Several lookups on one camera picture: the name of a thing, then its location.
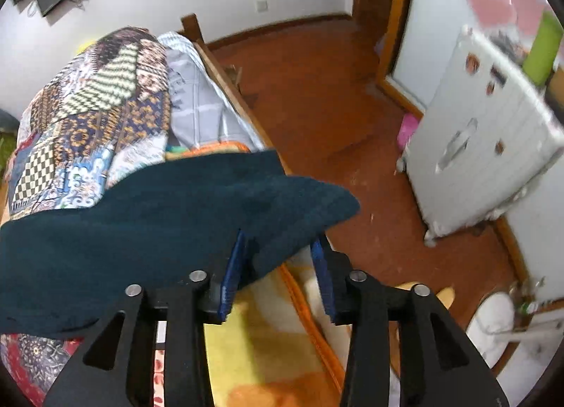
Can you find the dark teal sweatpants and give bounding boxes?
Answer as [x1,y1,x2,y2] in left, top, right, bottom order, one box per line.
[1,150,360,339]

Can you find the patchwork patterned bedspread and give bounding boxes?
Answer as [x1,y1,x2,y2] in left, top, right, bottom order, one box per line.
[4,27,171,221]

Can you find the grey striped bedsheet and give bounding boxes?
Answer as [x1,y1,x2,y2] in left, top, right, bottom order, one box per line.
[158,32,266,152]

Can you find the green cylinder on fridge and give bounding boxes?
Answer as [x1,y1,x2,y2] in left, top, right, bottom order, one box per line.
[522,11,563,87]

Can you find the wooden bed frame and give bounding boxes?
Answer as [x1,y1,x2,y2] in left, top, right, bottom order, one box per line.
[180,13,274,149]

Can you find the wooden door frame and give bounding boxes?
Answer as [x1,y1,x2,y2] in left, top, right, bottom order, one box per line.
[353,0,423,117]

